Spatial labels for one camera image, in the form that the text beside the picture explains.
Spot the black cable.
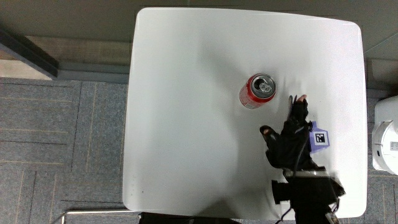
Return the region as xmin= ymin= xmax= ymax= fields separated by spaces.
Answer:
xmin=274 ymin=206 xmax=294 ymax=224

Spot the silver metal bar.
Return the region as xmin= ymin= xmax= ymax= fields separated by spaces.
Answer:
xmin=60 ymin=209 xmax=141 ymax=224

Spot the red cola can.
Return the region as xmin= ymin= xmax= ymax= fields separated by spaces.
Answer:
xmin=238 ymin=73 xmax=277 ymax=110

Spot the white round appliance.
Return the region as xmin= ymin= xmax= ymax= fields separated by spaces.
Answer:
xmin=371 ymin=95 xmax=398 ymax=176

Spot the person's right hand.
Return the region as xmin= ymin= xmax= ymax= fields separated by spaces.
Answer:
xmin=259 ymin=94 xmax=330 ymax=171

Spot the person's right forearm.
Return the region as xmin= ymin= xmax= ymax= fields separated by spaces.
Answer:
xmin=271 ymin=166 xmax=346 ymax=224

